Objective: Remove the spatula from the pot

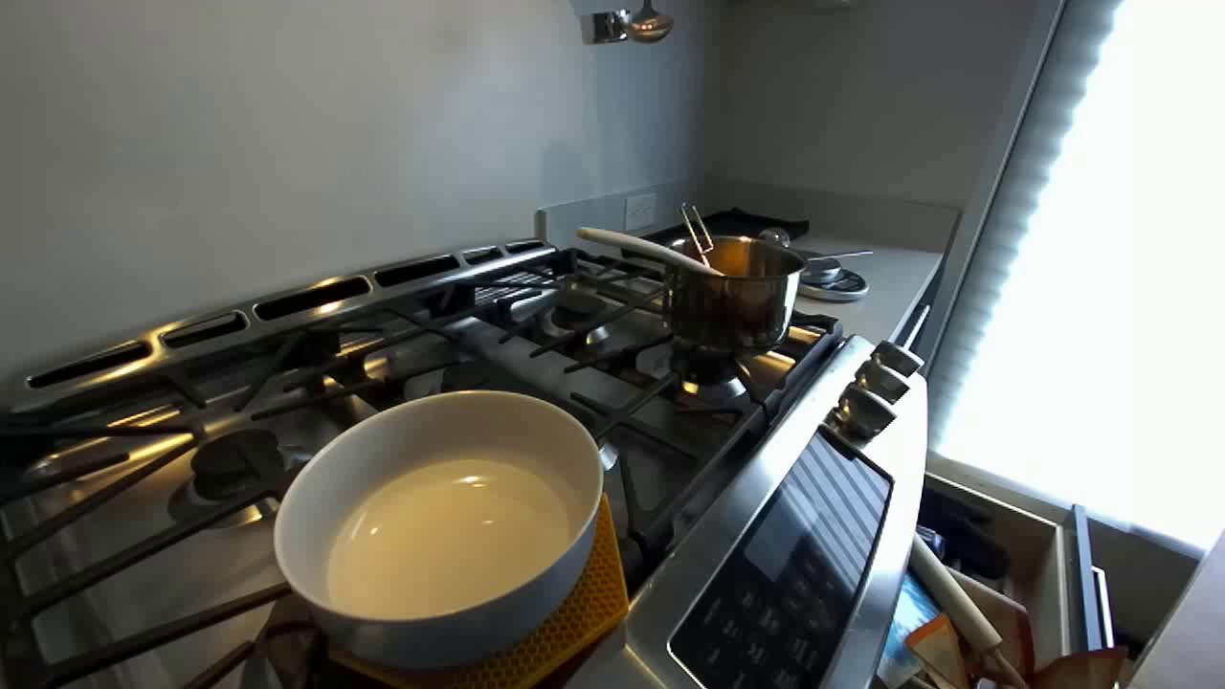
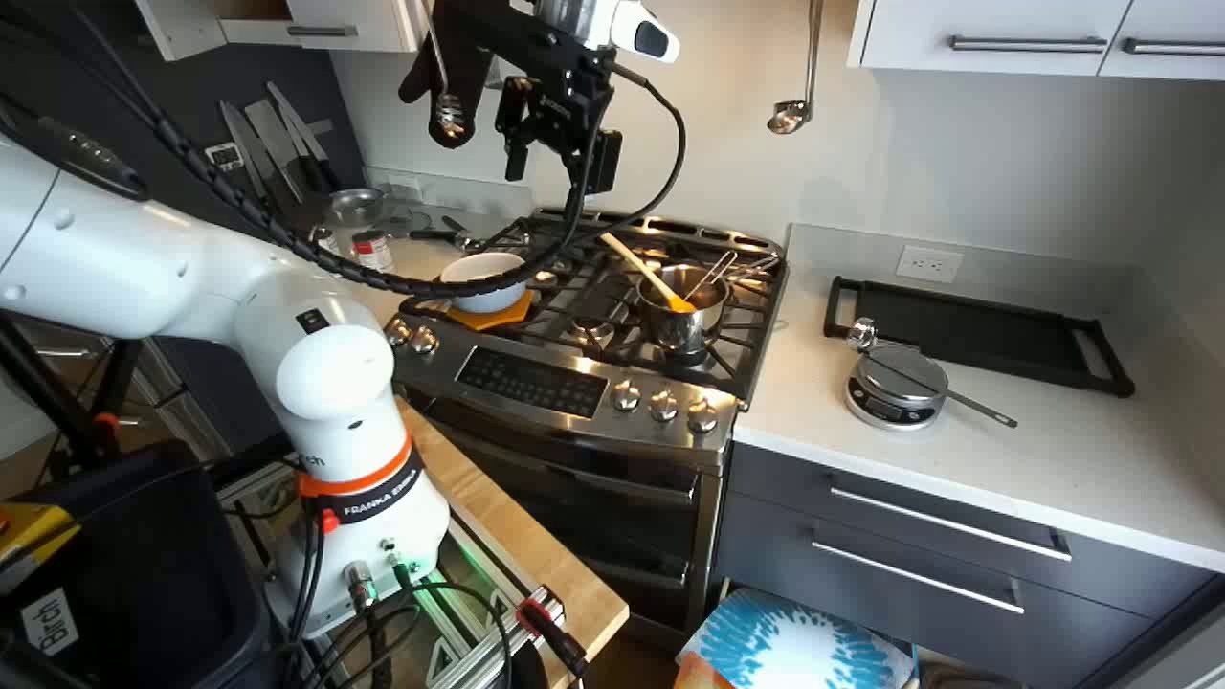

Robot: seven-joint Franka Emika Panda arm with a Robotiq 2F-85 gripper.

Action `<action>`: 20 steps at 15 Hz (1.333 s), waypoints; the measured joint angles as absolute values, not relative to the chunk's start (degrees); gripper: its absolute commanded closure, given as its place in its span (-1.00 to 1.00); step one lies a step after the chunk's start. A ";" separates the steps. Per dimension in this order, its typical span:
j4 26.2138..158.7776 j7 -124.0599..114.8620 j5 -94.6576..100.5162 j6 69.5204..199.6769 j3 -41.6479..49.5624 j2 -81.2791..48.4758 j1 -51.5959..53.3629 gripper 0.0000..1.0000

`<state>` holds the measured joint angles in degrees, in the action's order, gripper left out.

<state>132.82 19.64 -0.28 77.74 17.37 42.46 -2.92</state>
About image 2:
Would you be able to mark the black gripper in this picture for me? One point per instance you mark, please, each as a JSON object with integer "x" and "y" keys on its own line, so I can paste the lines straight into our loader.
{"x": 567, "y": 100}

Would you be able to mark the wooden spatula yellow head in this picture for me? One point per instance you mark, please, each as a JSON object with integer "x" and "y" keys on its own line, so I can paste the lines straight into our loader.
{"x": 646, "y": 272}

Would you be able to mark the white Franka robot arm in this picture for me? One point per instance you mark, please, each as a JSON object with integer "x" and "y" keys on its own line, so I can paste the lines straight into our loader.
{"x": 155, "y": 270}

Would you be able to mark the small steel pot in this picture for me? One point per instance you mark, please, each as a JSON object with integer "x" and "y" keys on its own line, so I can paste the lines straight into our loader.
{"x": 682, "y": 328}

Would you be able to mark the hanging metal spoon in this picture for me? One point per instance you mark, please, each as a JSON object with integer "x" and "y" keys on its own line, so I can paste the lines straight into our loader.
{"x": 451, "y": 120}

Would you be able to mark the white ceramic bowl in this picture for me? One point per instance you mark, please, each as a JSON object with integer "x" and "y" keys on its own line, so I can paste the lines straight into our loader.
{"x": 485, "y": 270}

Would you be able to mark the yellow trivet mat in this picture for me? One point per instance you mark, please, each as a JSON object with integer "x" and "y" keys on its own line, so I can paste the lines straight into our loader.
{"x": 514, "y": 321}

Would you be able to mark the clear glass bowl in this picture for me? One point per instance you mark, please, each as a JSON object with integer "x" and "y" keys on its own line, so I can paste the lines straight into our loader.
{"x": 351, "y": 211}

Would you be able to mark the hanging metal ladle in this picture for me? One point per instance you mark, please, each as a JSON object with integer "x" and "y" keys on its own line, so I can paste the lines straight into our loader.
{"x": 790, "y": 115}

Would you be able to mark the silver range knob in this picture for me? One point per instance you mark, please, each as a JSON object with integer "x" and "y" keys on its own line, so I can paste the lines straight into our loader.
{"x": 401, "y": 332}
{"x": 703, "y": 410}
{"x": 428, "y": 341}
{"x": 664, "y": 408}
{"x": 627, "y": 397}

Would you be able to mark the stainless steel gas range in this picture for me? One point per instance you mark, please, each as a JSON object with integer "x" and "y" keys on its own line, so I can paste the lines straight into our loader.
{"x": 559, "y": 383}

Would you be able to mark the kitchen knife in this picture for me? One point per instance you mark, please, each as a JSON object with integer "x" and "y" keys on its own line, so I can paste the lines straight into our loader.
{"x": 238, "y": 145}
{"x": 299, "y": 129}
{"x": 272, "y": 138}

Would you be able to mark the white open upper cabinet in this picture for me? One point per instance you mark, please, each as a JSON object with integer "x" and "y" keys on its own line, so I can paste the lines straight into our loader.
{"x": 331, "y": 17}

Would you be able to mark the wooden board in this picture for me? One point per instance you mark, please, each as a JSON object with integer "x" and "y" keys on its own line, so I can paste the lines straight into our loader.
{"x": 537, "y": 550}

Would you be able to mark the grey drawer front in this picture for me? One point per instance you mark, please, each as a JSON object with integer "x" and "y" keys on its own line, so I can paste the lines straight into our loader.
{"x": 766, "y": 559}
{"x": 790, "y": 485}

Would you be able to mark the round grey pan lid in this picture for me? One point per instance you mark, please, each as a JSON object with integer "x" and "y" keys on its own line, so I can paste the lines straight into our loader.
{"x": 893, "y": 383}

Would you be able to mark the wide white cabinet door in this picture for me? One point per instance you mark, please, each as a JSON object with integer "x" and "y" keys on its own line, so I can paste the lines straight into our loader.
{"x": 982, "y": 22}

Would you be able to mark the black griddle tray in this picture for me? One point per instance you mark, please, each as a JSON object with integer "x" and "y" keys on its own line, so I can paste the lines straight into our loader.
{"x": 982, "y": 332}

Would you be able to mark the blue white patterned cloth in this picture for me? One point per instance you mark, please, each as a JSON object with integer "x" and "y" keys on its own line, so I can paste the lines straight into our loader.
{"x": 790, "y": 646}

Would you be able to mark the black tripod stand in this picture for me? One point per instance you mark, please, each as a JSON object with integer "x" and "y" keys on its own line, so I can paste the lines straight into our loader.
{"x": 40, "y": 383}

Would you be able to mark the black equipment case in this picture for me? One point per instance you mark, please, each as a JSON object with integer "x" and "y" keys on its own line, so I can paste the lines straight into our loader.
{"x": 155, "y": 589}

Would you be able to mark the narrow white cabinet door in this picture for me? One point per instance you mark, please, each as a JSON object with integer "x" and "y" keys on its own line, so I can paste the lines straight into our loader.
{"x": 1173, "y": 22}

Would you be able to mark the yellow object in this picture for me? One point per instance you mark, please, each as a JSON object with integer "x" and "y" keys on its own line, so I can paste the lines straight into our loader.
{"x": 33, "y": 531}

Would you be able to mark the white QR code label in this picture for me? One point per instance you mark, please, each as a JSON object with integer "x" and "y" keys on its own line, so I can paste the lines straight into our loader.
{"x": 46, "y": 621}

